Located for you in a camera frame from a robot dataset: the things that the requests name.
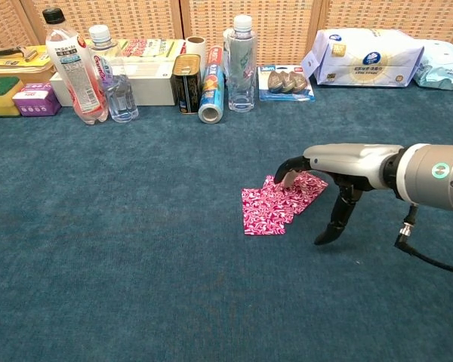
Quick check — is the teal carpet table cover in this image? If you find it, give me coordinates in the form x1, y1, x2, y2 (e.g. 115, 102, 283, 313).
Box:
0, 81, 453, 362

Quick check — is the long white carton box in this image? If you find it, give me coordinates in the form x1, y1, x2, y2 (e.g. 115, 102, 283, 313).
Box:
49, 60, 177, 108

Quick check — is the pink patterned card bottom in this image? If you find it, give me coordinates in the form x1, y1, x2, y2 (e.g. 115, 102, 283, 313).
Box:
242, 187, 288, 237

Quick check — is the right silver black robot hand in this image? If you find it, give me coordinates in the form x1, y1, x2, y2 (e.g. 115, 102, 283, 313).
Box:
273, 143, 403, 247

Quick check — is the razor in yellow beige package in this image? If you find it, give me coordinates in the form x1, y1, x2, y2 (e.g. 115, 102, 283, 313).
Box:
0, 44, 56, 75

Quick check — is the pink drink bottle black cap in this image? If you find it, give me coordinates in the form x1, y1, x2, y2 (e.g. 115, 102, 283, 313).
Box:
42, 7, 109, 125

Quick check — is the white paper cup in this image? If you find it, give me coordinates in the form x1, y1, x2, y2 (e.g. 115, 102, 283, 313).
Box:
184, 35, 208, 69

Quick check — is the yellow green sponge multipack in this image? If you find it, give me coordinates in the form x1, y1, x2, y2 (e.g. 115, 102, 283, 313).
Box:
83, 37, 188, 61

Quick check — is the pink patterned card top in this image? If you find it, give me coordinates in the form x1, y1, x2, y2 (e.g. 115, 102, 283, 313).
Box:
291, 172, 329, 216

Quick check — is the small purple box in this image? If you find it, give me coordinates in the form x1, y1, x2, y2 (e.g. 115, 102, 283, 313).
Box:
11, 82, 63, 118

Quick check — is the green yellow scrub sponge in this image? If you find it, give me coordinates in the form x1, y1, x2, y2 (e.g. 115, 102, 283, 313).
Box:
0, 76, 25, 118

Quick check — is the woven bamboo folding screen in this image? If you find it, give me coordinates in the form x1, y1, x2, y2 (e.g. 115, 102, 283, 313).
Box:
0, 0, 453, 67

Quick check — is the light blue wet wipes pack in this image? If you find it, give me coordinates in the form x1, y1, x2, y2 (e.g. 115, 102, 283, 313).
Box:
413, 38, 453, 91

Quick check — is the blue blister pack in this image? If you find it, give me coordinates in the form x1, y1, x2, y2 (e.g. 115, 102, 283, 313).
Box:
257, 64, 316, 103

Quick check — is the black gold tin can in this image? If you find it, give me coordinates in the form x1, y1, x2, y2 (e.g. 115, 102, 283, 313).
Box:
170, 54, 204, 115

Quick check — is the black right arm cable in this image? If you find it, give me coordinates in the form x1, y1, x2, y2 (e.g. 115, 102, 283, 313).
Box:
394, 203, 453, 275

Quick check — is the tall clear bottle white cap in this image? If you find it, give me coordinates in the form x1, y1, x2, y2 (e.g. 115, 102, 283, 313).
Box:
224, 14, 258, 113

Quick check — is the white tissue pack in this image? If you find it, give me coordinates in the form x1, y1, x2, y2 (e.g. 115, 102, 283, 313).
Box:
300, 28, 426, 88

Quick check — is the clear water bottle pink label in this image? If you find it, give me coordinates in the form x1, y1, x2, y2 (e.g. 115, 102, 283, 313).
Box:
88, 24, 140, 124

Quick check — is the blue plastic wrap roll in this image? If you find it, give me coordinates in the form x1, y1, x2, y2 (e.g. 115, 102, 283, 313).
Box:
197, 44, 226, 124

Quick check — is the pink patterned card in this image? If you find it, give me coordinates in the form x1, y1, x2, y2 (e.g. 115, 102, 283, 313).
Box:
291, 172, 329, 216
262, 174, 304, 225
242, 187, 288, 237

